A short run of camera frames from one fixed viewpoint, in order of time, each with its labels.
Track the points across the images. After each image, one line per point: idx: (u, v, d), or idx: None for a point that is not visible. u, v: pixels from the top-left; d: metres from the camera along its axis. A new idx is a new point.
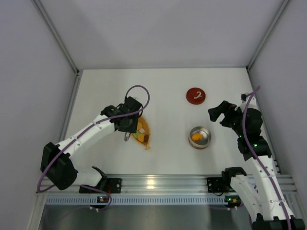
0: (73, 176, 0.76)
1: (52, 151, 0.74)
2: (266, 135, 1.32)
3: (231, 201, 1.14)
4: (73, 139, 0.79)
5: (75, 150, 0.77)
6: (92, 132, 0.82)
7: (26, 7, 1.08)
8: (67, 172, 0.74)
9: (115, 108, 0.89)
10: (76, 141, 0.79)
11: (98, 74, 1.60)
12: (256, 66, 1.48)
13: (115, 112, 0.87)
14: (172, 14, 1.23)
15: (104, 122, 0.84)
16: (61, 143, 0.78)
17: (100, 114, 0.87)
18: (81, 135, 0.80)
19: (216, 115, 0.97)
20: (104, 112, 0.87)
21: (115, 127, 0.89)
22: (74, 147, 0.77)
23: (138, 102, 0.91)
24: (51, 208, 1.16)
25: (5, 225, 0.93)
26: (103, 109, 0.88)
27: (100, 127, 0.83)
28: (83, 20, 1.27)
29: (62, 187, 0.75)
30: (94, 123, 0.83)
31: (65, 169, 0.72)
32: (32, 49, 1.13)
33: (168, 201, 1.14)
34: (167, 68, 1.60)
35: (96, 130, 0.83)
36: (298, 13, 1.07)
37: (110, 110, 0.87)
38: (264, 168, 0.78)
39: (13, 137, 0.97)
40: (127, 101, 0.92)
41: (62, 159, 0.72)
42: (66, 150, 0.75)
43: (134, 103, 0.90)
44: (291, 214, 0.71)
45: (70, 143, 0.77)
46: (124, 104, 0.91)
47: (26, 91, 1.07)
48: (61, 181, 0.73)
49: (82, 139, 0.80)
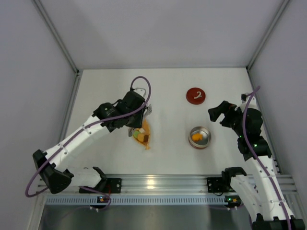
0: (67, 180, 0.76)
1: (40, 159, 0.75)
2: (266, 135, 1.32)
3: (231, 201, 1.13)
4: (60, 147, 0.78)
5: (61, 160, 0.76)
6: (80, 138, 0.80)
7: (26, 7, 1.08)
8: (57, 179, 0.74)
9: (111, 107, 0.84)
10: (63, 150, 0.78)
11: (98, 74, 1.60)
12: (256, 66, 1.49)
13: (109, 112, 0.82)
14: (173, 14, 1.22)
15: (94, 126, 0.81)
16: (49, 152, 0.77)
17: (92, 116, 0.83)
18: (68, 143, 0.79)
19: (217, 115, 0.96)
20: (97, 114, 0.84)
21: (110, 129, 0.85)
22: (60, 155, 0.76)
23: (138, 97, 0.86)
24: (50, 207, 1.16)
25: (5, 226, 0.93)
26: (97, 109, 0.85)
27: (89, 132, 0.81)
28: (83, 20, 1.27)
29: (56, 191, 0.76)
30: (84, 128, 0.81)
31: (53, 178, 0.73)
32: (32, 49, 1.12)
33: (168, 201, 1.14)
34: (167, 68, 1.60)
35: (86, 134, 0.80)
36: (298, 14, 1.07)
37: (104, 110, 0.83)
38: (264, 168, 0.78)
39: (13, 138, 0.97)
40: (127, 98, 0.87)
41: (48, 169, 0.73)
42: (52, 160, 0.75)
43: (133, 100, 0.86)
44: (291, 215, 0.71)
45: (56, 153, 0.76)
46: (123, 101, 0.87)
47: (26, 92, 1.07)
48: (53, 188, 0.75)
49: (68, 146, 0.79)
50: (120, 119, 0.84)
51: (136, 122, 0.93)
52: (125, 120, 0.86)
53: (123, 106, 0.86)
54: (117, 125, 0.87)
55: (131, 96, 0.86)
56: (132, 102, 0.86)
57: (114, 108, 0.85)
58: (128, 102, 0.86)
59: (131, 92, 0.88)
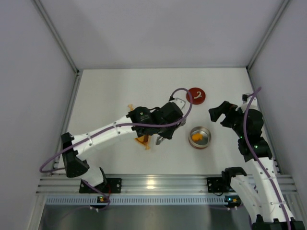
0: (83, 169, 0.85)
1: (65, 142, 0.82)
2: (266, 135, 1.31)
3: (231, 201, 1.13)
4: (87, 137, 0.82)
5: (84, 150, 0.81)
6: (109, 134, 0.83)
7: (26, 7, 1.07)
8: (76, 166, 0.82)
9: (146, 113, 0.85)
10: (89, 140, 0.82)
11: (98, 74, 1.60)
12: (256, 66, 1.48)
13: (143, 118, 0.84)
14: (173, 14, 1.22)
15: (124, 128, 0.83)
16: (76, 137, 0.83)
17: (126, 117, 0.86)
18: (95, 136, 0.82)
19: (217, 115, 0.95)
20: (131, 116, 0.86)
21: (139, 134, 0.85)
22: (85, 145, 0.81)
23: (175, 111, 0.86)
24: (50, 207, 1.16)
25: (6, 226, 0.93)
26: (133, 110, 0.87)
27: (118, 132, 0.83)
28: (83, 20, 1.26)
29: (71, 175, 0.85)
30: (114, 126, 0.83)
31: (73, 165, 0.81)
32: (32, 50, 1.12)
33: (168, 201, 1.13)
34: (167, 68, 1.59)
35: (114, 133, 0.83)
36: (298, 14, 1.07)
37: (138, 115, 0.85)
38: (264, 169, 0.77)
39: (13, 138, 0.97)
40: (165, 108, 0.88)
41: (69, 155, 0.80)
42: (76, 147, 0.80)
43: (170, 112, 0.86)
44: (291, 217, 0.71)
45: (82, 142, 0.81)
46: (159, 110, 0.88)
47: (26, 92, 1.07)
48: (69, 171, 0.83)
49: (95, 139, 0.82)
50: (152, 128, 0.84)
51: (167, 135, 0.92)
52: (156, 129, 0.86)
53: (159, 115, 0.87)
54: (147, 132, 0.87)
55: (171, 108, 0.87)
56: (170, 114, 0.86)
57: (149, 114, 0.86)
58: (165, 112, 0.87)
59: (171, 104, 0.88)
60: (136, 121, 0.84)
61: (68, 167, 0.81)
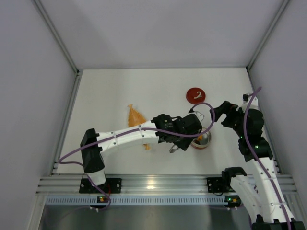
0: (100, 167, 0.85)
1: (89, 137, 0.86)
2: (266, 135, 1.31)
3: (231, 201, 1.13)
4: (112, 136, 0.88)
5: (108, 147, 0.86)
6: (134, 136, 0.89)
7: (26, 7, 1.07)
8: (95, 163, 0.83)
9: (169, 121, 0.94)
10: (114, 139, 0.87)
11: (98, 74, 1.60)
12: (256, 66, 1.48)
13: (167, 125, 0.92)
14: (173, 13, 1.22)
15: (148, 132, 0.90)
16: (101, 134, 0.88)
17: (151, 122, 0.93)
18: (121, 135, 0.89)
19: (218, 115, 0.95)
20: (156, 122, 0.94)
21: (160, 140, 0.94)
22: (109, 143, 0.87)
23: (196, 123, 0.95)
24: (50, 208, 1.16)
25: (6, 226, 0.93)
26: (158, 118, 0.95)
27: (143, 135, 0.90)
28: (82, 20, 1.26)
29: (87, 171, 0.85)
30: (139, 128, 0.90)
31: (93, 161, 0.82)
32: (32, 50, 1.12)
33: (168, 201, 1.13)
34: (167, 68, 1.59)
35: (139, 136, 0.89)
36: (298, 14, 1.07)
37: (163, 122, 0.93)
38: (265, 169, 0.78)
39: (12, 139, 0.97)
40: (187, 119, 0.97)
41: (93, 152, 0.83)
42: (100, 143, 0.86)
43: (191, 123, 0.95)
44: (292, 217, 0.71)
45: (108, 139, 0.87)
46: (182, 120, 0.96)
47: (26, 92, 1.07)
48: (87, 167, 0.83)
49: (119, 139, 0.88)
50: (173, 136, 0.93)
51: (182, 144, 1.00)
52: (176, 137, 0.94)
53: (181, 124, 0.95)
54: (167, 139, 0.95)
55: (192, 119, 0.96)
56: (190, 125, 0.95)
57: (171, 122, 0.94)
58: (187, 122, 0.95)
59: (193, 116, 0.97)
60: (160, 127, 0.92)
61: (88, 163, 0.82)
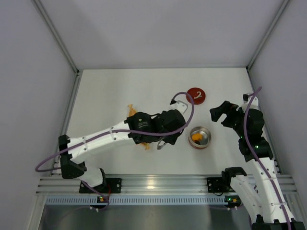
0: (79, 172, 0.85)
1: (62, 144, 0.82)
2: (266, 135, 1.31)
3: (231, 201, 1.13)
4: (81, 142, 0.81)
5: (78, 155, 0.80)
6: (104, 140, 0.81)
7: (26, 7, 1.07)
8: (71, 169, 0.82)
9: (145, 120, 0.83)
10: (84, 145, 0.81)
11: (98, 74, 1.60)
12: (256, 66, 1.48)
13: (141, 125, 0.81)
14: (173, 14, 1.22)
15: (121, 134, 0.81)
16: (72, 140, 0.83)
17: (124, 123, 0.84)
18: (90, 140, 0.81)
19: (218, 115, 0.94)
20: (129, 122, 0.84)
21: (136, 142, 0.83)
22: (79, 150, 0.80)
23: (177, 121, 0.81)
24: (50, 207, 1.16)
25: (6, 226, 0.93)
26: (131, 118, 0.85)
27: (114, 138, 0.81)
28: (82, 20, 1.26)
29: (66, 177, 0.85)
30: (110, 131, 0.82)
31: (68, 167, 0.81)
32: (32, 50, 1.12)
33: (168, 201, 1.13)
34: (167, 68, 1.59)
35: (110, 139, 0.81)
36: (298, 14, 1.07)
37: (137, 122, 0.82)
38: (265, 170, 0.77)
39: (12, 139, 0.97)
40: (166, 116, 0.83)
41: (64, 159, 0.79)
42: (71, 150, 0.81)
43: (171, 121, 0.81)
44: (292, 218, 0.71)
45: (77, 145, 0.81)
46: (160, 118, 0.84)
47: (26, 92, 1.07)
48: (64, 174, 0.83)
49: (89, 144, 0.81)
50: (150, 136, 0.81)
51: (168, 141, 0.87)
52: (154, 137, 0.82)
53: (159, 122, 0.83)
54: (144, 140, 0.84)
55: (172, 116, 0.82)
56: (170, 123, 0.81)
57: (147, 121, 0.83)
58: (166, 120, 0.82)
59: (174, 112, 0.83)
60: (134, 128, 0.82)
61: (64, 170, 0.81)
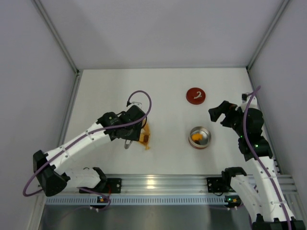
0: (63, 184, 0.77)
1: (39, 160, 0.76)
2: (266, 135, 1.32)
3: (231, 201, 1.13)
4: (61, 150, 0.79)
5: (62, 163, 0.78)
6: (83, 143, 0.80)
7: (26, 7, 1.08)
8: (55, 182, 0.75)
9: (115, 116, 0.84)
10: (64, 153, 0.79)
11: (98, 74, 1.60)
12: (256, 66, 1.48)
13: (113, 121, 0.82)
14: (173, 14, 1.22)
15: (97, 133, 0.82)
16: (50, 153, 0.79)
17: (97, 123, 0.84)
18: (70, 146, 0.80)
19: (217, 115, 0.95)
20: (101, 121, 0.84)
21: (112, 137, 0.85)
22: (61, 158, 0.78)
23: (141, 111, 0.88)
24: (50, 207, 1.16)
25: (6, 225, 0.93)
26: (101, 117, 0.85)
27: (92, 138, 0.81)
28: (83, 20, 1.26)
29: (50, 194, 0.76)
30: (87, 133, 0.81)
31: (52, 180, 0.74)
32: (32, 50, 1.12)
33: (168, 201, 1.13)
34: (167, 68, 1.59)
35: (88, 141, 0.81)
36: (297, 14, 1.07)
37: (108, 119, 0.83)
38: (265, 169, 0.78)
39: (12, 138, 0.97)
40: (130, 110, 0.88)
41: (47, 171, 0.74)
42: (52, 162, 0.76)
43: (136, 113, 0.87)
44: (292, 216, 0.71)
45: (58, 155, 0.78)
46: (126, 113, 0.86)
47: (26, 92, 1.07)
48: (48, 189, 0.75)
49: (70, 150, 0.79)
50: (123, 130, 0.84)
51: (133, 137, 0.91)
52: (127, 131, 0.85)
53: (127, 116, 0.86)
54: (118, 135, 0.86)
55: (135, 109, 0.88)
56: (136, 115, 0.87)
57: (118, 118, 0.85)
58: (132, 114, 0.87)
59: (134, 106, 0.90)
60: (106, 125, 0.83)
61: (47, 185, 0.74)
